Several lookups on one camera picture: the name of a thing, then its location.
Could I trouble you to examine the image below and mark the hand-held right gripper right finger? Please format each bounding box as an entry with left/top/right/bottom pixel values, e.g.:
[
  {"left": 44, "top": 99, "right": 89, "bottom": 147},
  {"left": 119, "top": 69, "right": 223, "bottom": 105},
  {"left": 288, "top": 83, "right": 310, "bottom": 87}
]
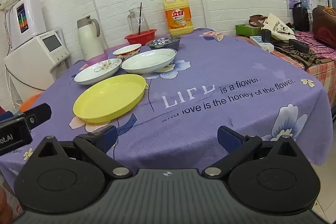
[{"left": 204, "top": 125, "right": 305, "bottom": 180}]

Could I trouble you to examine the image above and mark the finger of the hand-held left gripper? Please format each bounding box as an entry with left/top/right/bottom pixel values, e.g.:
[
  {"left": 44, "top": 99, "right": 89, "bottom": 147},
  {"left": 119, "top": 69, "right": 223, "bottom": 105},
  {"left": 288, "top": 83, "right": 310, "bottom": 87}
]
[{"left": 20, "top": 103, "right": 52, "bottom": 128}]

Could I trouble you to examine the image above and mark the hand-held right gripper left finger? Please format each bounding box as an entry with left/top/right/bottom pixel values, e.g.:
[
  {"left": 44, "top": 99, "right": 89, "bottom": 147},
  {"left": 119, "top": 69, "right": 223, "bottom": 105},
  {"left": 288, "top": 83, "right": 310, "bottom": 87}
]
[{"left": 33, "top": 125, "right": 132, "bottom": 179}]

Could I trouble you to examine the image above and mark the yellow plastic plate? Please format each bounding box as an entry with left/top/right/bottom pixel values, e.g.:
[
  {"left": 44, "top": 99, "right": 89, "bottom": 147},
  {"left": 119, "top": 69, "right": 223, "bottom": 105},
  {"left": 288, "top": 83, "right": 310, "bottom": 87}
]
[{"left": 73, "top": 74, "right": 146, "bottom": 123}]

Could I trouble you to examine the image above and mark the white floral plate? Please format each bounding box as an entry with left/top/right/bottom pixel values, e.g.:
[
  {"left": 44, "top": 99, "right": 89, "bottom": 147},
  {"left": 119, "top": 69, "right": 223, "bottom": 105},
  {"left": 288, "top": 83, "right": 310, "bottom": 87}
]
[{"left": 74, "top": 58, "right": 122, "bottom": 85}]

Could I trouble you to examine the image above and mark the red patterned white bowl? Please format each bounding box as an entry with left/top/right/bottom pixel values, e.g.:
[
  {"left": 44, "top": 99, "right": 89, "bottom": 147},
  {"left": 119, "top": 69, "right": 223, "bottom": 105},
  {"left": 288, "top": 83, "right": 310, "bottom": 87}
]
[{"left": 113, "top": 44, "right": 142, "bottom": 60}]

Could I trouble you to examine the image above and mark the white plate with rim line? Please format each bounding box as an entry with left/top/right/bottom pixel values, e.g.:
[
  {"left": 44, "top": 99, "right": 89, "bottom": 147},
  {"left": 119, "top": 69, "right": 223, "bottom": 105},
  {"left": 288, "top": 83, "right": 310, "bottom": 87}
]
[{"left": 120, "top": 48, "right": 177, "bottom": 74}]

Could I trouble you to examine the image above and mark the stainless steel bowl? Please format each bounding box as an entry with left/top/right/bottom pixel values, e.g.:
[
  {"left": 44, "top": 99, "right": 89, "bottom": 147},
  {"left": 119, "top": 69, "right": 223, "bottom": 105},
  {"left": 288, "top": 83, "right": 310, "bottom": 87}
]
[{"left": 145, "top": 35, "right": 181, "bottom": 51}]

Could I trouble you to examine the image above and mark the orange stool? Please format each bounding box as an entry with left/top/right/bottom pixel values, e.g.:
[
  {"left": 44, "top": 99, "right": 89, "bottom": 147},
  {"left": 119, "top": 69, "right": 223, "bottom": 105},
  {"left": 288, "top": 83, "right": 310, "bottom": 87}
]
[{"left": 19, "top": 93, "right": 42, "bottom": 112}]

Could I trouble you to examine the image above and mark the white appliance with screen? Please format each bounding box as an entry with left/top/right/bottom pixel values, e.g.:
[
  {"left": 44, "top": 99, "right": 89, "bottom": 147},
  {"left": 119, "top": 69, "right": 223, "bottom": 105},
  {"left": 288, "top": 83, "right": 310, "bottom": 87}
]
[{"left": 4, "top": 29, "right": 71, "bottom": 100}]

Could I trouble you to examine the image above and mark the purple floral tablecloth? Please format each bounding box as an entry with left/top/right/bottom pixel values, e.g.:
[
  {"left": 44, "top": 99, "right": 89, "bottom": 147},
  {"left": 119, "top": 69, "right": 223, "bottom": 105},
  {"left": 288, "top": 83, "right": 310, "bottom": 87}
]
[{"left": 0, "top": 27, "right": 334, "bottom": 188}]

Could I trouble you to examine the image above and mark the white thermos jug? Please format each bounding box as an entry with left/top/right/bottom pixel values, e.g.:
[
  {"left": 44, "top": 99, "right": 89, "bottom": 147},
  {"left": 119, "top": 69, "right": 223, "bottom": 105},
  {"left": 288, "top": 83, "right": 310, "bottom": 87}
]
[{"left": 77, "top": 15, "right": 105, "bottom": 61}]

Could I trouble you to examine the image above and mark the tall white water purifier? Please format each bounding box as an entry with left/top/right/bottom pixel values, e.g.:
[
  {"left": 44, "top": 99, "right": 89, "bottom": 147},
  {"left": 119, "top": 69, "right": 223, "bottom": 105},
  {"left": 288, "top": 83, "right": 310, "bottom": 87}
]
[{"left": 4, "top": 0, "right": 47, "bottom": 50}]

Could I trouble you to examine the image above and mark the white power strip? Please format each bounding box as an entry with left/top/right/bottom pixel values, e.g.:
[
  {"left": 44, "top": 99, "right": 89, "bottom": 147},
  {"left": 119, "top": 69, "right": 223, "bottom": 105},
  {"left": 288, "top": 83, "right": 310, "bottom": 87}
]
[{"left": 249, "top": 35, "right": 274, "bottom": 52}]

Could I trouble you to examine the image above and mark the red plastic basket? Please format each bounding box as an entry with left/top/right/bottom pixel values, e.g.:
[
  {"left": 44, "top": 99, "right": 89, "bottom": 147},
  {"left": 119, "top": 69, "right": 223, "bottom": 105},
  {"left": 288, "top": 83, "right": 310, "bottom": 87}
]
[{"left": 124, "top": 29, "right": 157, "bottom": 45}]

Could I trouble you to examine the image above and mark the brown striped cloth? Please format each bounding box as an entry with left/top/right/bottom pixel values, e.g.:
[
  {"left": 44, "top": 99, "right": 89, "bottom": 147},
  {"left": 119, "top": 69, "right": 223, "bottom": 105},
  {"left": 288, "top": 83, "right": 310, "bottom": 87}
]
[{"left": 273, "top": 44, "right": 323, "bottom": 69}]

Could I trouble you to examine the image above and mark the green box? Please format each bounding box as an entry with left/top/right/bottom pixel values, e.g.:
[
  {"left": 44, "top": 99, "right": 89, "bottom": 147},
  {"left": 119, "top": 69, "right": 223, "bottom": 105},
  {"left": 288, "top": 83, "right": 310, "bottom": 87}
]
[{"left": 235, "top": 24, "right": 263, "bottom": 36}]

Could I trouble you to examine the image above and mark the checkered pink cloth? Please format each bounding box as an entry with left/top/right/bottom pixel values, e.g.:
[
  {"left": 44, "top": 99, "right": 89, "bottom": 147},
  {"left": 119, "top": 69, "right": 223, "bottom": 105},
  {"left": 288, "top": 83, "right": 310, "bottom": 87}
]
[{"left": 234, "top": 32, "right": 336, "bottom": 101}]

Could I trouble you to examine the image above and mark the black rectangular box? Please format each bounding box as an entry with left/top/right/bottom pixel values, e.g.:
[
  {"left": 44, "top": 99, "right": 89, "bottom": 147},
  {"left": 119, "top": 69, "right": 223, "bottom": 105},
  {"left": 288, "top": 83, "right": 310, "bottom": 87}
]
[{"left": 289, "top": 39, "right": 310, "bottom": 52}]

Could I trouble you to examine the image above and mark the glass pitcher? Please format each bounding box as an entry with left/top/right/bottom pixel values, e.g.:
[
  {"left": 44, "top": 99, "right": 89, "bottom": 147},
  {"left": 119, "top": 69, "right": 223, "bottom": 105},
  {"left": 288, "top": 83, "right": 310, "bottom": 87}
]
[{"left": 127, "top": 7, "right": 150, "bottom": 34}]

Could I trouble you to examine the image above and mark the cream tote bag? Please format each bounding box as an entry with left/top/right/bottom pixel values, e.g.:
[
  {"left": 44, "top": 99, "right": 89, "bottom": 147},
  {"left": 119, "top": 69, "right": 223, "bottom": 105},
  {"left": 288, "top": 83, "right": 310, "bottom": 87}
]
[{"left": 249, "top": 13, "right": 297, "bottom": 41}]

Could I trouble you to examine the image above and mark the black stirring stick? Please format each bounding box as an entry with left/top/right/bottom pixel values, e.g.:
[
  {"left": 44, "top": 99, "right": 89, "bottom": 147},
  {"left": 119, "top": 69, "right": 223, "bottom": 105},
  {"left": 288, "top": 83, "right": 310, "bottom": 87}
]
[{"left": 138, "top": 2, "right": 143, "bottom": 35}]

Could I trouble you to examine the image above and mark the yellow detergent bottle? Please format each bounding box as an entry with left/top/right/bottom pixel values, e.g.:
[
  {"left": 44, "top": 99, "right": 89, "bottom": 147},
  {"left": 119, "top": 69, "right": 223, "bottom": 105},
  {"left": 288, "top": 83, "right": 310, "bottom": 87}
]
[{"left": 163, "top": 0, "right": 194, "bottom": 36}]

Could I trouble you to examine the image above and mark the black speaker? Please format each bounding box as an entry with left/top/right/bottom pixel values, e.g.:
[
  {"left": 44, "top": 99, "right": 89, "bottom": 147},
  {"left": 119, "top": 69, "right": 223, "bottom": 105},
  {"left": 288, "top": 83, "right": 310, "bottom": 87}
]
[{"left": 293, "top": 2, "right": 310, "bottom": 31}]

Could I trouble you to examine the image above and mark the dark red mesh cloth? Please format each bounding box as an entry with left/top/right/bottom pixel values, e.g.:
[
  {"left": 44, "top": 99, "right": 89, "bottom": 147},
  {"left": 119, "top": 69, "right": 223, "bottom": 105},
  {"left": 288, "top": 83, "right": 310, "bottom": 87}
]
[{"left": 315, "top": 27, "right": 336, "bottom": 48}]

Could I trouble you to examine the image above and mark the brown bag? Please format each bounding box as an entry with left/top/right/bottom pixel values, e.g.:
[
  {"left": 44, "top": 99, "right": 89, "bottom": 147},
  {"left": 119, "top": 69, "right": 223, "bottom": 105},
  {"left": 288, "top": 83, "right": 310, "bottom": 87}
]
[{"left": 312, "top": 5, "right": 336, "bottom": 42}]

